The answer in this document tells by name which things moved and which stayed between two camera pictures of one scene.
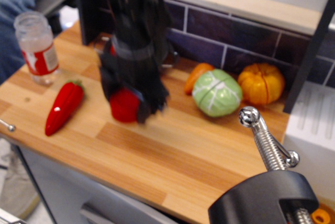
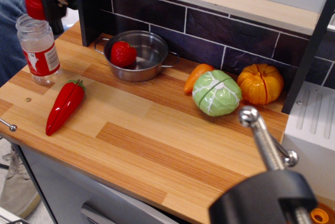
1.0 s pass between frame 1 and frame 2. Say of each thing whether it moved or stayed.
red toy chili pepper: stayed
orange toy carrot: stayed
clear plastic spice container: stayed
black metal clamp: stayed
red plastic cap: moved
